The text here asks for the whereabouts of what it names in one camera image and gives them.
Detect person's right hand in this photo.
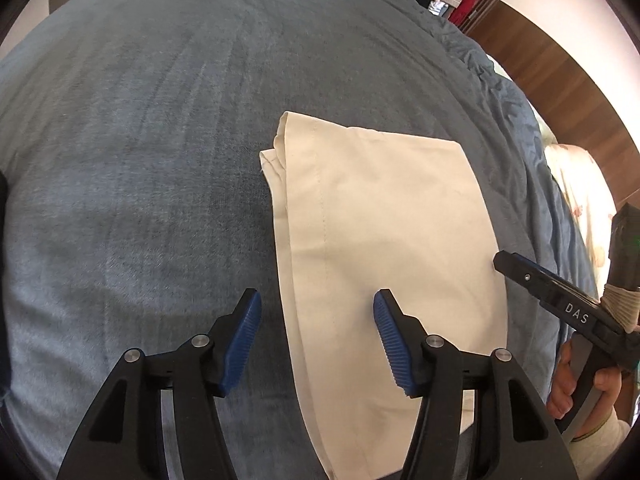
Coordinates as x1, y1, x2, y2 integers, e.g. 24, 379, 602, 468
546, 341, 624, 421

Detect blue bed cover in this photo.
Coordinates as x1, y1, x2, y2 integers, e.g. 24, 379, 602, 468
1, 0, 596, 479

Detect wooden headboard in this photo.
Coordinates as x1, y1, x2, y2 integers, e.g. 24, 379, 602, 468
462, 0, 640, 207

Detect floral cream pillow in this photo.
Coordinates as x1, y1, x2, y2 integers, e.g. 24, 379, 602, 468
544, 143, 616, 273

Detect beige pants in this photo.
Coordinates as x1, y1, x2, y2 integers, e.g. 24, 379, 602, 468
259, 112, 508, 479

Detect right forearm beige sleeve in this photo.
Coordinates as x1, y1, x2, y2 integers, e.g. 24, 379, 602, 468
568, 408, 630, 480

